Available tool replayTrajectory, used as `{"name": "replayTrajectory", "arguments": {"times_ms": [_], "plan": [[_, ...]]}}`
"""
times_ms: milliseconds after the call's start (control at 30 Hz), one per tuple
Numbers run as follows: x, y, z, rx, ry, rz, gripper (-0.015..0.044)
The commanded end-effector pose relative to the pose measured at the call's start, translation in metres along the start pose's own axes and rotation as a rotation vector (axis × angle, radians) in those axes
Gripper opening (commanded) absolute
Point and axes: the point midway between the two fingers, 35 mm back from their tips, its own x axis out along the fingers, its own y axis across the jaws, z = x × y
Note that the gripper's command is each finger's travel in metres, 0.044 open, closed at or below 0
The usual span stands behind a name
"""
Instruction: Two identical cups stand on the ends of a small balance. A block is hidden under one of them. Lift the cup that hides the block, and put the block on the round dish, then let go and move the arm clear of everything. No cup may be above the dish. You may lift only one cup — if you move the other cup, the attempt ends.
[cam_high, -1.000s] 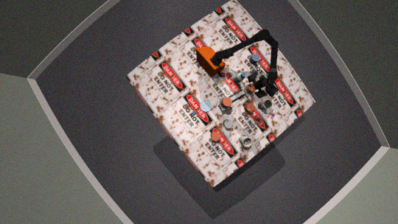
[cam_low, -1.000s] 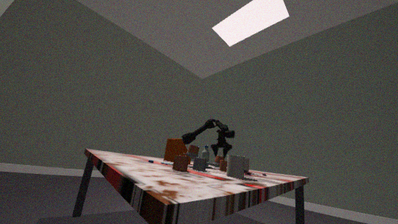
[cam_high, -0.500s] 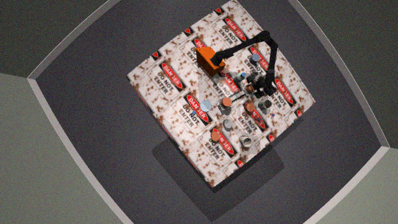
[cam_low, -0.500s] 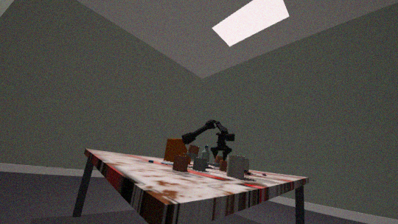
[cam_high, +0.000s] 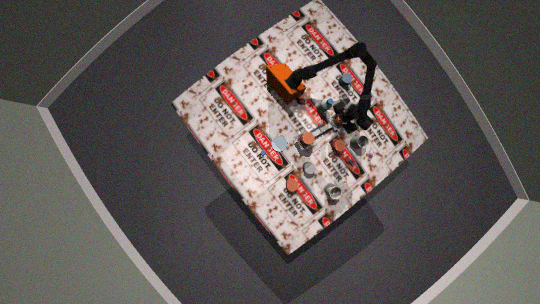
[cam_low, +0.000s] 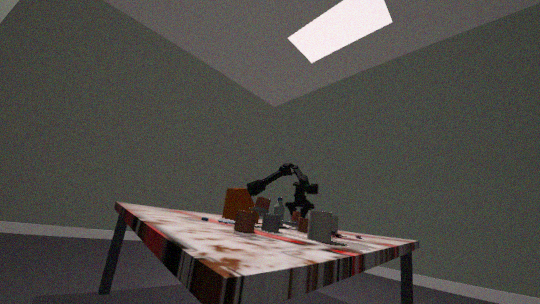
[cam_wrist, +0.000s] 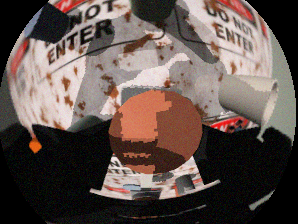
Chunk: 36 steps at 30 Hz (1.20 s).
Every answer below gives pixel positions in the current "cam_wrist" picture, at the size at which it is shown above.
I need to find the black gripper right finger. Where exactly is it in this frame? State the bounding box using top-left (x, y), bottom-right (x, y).
top-left (193, 124), bottom-right (262, 185)

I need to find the green cup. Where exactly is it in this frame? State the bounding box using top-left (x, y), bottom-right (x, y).
top-left (128, 0), bottom-right (177, 23)

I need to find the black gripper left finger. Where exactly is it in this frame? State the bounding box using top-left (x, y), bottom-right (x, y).
top-left (31, 119), bottom-right (113, 192)

